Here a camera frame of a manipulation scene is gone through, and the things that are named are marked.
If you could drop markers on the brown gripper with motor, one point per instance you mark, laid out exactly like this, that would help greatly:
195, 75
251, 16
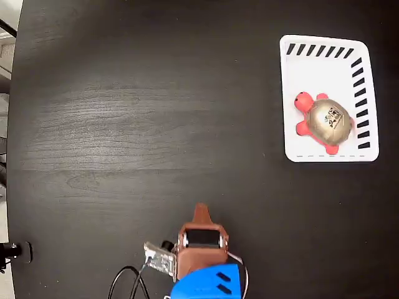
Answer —
202, 258

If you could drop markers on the red turtle toy gold shell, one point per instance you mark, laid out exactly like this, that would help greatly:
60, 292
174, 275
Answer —
327, 121

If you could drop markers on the white slotted tray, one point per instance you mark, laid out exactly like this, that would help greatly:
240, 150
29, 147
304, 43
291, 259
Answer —
311, 71

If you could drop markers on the black table clamp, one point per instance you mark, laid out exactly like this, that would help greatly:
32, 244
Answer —
25, 250

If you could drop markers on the black metal bar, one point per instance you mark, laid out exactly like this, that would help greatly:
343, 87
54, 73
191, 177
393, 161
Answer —
7, 28

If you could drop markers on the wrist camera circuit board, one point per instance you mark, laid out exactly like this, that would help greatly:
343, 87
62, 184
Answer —
159, 260

